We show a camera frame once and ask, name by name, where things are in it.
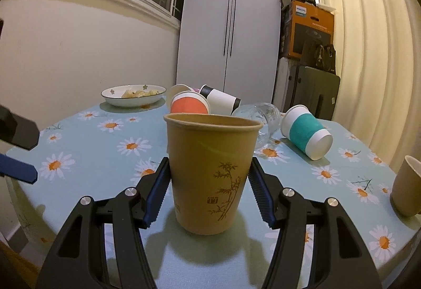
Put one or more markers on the brown bamboo print paper cup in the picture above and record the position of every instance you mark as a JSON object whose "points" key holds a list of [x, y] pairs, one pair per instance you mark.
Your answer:
{"points": [[204, 170]]}

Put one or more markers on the grey two-door wardrobe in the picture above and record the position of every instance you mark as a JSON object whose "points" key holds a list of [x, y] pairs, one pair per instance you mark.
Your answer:
{"points": [[204, 29]]}

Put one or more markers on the white bowl with food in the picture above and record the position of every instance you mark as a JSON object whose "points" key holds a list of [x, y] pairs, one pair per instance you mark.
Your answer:
{"points": [[131, 100]]}

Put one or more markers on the orange paper cup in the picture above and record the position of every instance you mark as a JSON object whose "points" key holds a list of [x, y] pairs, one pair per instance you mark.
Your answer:
{"points": [[189, 107]]}

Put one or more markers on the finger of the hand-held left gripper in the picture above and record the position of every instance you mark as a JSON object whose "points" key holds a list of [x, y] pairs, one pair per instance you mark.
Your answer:
{"points": [[18, 169], [18, 131]]}

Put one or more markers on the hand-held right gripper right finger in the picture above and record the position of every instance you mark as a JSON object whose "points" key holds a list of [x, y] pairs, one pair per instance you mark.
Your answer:
{"points": [[261, 198]]}

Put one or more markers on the black flat case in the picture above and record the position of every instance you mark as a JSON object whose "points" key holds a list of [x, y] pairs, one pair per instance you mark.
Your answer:
{"points": [[309, 88]]}

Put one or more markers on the orange and black cardboard box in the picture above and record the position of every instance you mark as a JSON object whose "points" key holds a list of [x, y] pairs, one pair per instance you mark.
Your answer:
{"points": [[306, 25]]}

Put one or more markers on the dark handbag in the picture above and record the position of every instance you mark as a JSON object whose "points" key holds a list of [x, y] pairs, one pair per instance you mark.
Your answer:
{"points": [[317, 55]]}

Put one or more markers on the black and white paper cup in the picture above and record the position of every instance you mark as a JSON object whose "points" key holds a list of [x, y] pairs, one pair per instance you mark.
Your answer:
{"points": [[220, 99]]}

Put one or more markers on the plain beige paper cup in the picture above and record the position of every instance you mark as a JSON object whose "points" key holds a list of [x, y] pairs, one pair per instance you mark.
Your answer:
{"points": [[406, 190]]}

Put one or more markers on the food pieces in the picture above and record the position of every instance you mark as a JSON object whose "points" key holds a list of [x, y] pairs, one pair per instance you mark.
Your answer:
{"points": [[139, 92]]}

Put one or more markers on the pink paper cup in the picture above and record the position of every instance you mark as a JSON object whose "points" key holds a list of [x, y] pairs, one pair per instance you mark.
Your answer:
{"points": [[196, 90]]}

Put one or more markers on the clear plastic cup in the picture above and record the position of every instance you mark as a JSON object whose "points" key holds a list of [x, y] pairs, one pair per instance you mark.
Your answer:
{"points": [[263, 114]]}

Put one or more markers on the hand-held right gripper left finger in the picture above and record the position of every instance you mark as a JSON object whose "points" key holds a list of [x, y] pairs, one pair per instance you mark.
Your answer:
{"points": [[154, 197]]}

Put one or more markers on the grey suitcase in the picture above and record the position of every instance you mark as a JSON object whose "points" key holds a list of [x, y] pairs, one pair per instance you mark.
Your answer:
{"points": [[281, 78]]}

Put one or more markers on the teal and white paper cup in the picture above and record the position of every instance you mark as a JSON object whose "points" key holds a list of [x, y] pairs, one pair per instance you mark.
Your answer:
{"points": [[302, 131]]}

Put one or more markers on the cream curtain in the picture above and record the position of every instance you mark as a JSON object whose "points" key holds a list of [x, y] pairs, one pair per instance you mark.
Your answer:
{"points": [[368, 45]]}

